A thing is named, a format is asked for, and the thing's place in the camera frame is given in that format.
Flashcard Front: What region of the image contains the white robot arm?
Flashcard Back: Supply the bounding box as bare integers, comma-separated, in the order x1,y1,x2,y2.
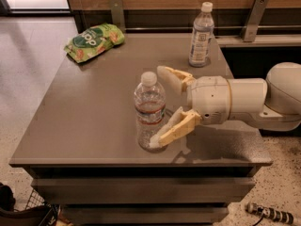
150,62,301,149

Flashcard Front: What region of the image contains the water bottle white blue label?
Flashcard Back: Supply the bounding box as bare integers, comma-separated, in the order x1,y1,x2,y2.
189,2,214,67

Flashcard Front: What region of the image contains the black wire basket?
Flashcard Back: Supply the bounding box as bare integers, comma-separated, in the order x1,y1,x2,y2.
0,183,57,226

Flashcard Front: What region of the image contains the right metal bracket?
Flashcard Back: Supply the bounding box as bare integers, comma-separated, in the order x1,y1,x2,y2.
241,0,269,42

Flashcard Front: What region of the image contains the green rice chip bag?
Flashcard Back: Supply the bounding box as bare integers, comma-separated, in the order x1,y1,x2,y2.
64,23,125,63

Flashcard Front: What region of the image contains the grey drawer cabinet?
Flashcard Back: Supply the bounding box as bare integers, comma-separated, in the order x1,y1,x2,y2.
10,34,272,226

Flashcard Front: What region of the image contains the black white striped tool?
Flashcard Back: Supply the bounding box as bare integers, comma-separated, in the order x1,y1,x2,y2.
245,202,301,226

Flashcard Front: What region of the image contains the clear water bottle red label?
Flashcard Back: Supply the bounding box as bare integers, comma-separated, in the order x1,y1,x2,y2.
134,72,166,151

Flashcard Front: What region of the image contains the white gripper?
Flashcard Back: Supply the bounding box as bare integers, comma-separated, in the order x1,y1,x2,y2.
150,66,230,149

